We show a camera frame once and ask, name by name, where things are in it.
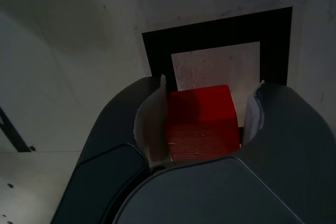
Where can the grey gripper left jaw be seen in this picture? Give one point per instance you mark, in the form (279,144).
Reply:
(105,155)

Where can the red cube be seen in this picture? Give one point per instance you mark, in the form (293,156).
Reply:
(204,129)

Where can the black tape square outline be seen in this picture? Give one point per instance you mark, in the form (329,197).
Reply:
(157,51)

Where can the black tape strip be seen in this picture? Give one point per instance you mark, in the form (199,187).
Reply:
(13,132)

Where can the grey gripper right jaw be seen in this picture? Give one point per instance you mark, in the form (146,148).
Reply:
(275,155)

